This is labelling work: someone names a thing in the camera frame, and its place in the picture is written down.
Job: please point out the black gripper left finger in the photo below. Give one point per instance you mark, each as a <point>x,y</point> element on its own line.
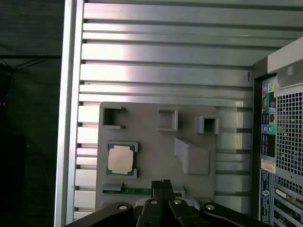
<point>156,189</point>

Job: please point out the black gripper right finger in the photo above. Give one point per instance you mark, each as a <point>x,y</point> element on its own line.
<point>166,189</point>

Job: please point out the CPU with silver top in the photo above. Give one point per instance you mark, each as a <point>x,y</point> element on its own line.
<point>119,159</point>

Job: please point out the green RAM stick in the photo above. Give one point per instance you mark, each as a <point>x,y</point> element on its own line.
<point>135,191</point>

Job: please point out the grey plastic parts rack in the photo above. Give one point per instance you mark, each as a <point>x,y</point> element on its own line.
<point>154,151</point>

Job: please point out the pale orange sticker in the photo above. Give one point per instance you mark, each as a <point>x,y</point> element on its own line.
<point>268,166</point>

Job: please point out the black PC case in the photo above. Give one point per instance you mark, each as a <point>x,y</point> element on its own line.
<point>288,132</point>

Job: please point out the aluminium table edge rail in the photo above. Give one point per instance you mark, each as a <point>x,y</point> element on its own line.
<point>69,106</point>

